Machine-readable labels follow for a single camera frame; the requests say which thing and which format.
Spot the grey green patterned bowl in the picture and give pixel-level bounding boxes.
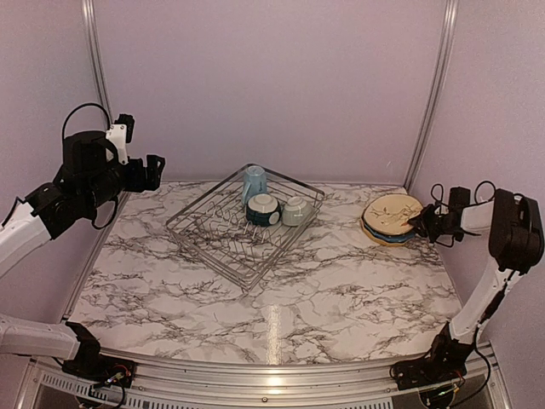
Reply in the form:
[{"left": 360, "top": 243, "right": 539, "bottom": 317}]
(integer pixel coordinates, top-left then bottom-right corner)
[{"left": 282, "top": 196, "right": 311, "bottom": 227}]

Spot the blue polka dot plate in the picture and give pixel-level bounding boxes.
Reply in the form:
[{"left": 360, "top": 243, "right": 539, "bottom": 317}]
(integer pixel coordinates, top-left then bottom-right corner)
[{"left": 360, "top": 216, "right": 416, "bottom": 245}]

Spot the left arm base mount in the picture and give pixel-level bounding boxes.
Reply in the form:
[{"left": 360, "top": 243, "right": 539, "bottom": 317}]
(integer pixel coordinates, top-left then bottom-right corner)
[{"left": 61, "top": 354, "right": 136, "bottom": 389}]

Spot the light blue mug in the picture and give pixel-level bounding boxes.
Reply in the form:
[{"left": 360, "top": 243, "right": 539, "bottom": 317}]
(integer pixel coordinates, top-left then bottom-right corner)
[{"left": 241, "top": 165, "right": 267, "bottom": 206}]

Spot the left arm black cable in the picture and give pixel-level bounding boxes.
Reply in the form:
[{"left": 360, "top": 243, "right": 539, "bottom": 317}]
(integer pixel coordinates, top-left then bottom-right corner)
[{"left": 61, "top": 101, "right": 120, "bottom": 231}]

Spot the left aluminium frame post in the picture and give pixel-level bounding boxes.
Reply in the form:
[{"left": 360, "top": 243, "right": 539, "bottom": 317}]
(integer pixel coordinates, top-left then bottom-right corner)
[{"left": 80, "top": 0, "right": 131, "bottom": 188}]

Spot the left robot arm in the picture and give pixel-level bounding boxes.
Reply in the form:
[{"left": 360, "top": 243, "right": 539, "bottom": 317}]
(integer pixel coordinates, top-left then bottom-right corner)
[{"left": 1, "top": 125, "right": 166, "bottom": 379}]

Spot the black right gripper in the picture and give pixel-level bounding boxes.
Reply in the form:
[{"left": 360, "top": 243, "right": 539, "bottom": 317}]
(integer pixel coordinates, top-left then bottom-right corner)
[{"left": 407, "top": 204, "right": 457, "bottom": 243}]

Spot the right aluminium frame post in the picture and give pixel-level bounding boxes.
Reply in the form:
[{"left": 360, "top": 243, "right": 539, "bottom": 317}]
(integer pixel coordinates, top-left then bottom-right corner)
[{"left": 404, "top": 0, "right": 459, "bottom": 192}]

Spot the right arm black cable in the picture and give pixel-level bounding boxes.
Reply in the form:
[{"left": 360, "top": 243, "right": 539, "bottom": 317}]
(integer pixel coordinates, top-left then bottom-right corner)
[{"left": 429, "top": 181, "right": 499, "bottom": 248}]

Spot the front aluminium rail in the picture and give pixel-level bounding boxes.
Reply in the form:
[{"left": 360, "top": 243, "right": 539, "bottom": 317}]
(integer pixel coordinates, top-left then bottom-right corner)
[{"left": 32, "top": 347, "right": 503, "bottom": 409}]

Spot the beige bird pattern plate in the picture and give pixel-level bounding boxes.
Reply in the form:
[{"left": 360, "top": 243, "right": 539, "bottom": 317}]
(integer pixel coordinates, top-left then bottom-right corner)
[{"left": 363, "top": 193, "right": 423, "bottom": 236}]

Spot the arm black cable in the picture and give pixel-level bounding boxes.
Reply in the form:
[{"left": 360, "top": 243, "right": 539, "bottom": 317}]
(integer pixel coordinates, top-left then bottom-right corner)
[
  {"left": 429, "top": 181, "right": 499, "bottom": 248},
  {"left": 61, "top": 101, "right": 120, "bottom": 231}
]

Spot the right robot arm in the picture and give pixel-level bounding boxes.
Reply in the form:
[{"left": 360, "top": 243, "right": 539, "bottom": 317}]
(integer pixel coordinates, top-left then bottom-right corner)
[{"left": 408, "top": 187, "right": 544, "bottom": 382}]

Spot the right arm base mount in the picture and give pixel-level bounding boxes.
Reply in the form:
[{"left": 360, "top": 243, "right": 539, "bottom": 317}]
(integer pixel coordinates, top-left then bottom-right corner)
[{"left": 389, "top": 358, "right": 467, "bottom": 390}]

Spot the yellow polka dot plate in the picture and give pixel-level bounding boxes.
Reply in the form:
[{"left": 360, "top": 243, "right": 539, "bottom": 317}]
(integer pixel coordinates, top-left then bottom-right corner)
[{"left": 361, "top": 221, "right": 416, "bottom": 249}]

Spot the aluminium frame post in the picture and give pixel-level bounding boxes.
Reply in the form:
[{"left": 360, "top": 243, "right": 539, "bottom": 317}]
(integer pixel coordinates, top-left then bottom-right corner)
[
  {"left": 404, "top": 0, "right": 459, "bottom": 192},
  {"left": 80, "top": 0, "right": 131, "bottom": 188}
]

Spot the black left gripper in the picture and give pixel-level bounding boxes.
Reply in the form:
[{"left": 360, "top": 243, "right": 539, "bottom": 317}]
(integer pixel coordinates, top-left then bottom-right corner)
[{"left": 83, "top": 153, "right": 164, "bottom": 212}]

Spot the dark teal dotted bowl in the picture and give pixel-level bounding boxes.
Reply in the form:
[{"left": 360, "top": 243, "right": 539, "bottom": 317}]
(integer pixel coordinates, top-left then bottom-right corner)
[{"left": 245, "top": 193, "right": 281, "bottom": 228}]

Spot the wire dish rack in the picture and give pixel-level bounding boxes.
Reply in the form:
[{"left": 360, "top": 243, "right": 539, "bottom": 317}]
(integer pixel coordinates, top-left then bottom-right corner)
[{"left": 166, "top": 164, "right": 325, "bottom": 292}]

